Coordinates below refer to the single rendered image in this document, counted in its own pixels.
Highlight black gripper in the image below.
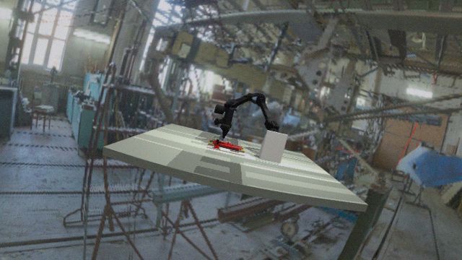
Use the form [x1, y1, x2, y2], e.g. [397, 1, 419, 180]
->
[220, 115, 232, 138]

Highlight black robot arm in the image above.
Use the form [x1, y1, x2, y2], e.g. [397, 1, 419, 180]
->
[214, 93, 280, 133]

